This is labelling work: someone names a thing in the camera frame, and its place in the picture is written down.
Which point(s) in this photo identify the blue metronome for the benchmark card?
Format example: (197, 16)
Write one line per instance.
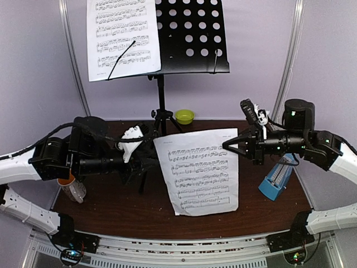
(275, 182)

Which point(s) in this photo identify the green plastic bowl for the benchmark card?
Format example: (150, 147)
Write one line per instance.
(184, 116)

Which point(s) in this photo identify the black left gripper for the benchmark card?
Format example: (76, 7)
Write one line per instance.
(136, 167)

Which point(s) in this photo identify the sheet music page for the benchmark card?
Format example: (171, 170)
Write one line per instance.
(202, 177)
(122, 39)

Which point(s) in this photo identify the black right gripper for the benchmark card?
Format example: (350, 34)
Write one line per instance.
(257, 153)

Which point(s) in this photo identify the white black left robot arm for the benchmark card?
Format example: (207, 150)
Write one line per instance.
(73, 150)

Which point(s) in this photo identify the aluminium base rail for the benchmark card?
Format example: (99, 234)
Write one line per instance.
(242, 251)

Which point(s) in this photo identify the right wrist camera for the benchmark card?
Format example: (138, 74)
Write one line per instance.
(255, 116)

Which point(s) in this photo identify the black folding music stand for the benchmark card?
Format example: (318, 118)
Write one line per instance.
(192, 41)

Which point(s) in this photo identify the white patterned coffee mug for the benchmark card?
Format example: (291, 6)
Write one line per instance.
(74, 189)

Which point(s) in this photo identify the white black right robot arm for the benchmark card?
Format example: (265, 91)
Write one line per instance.
(297, 135)

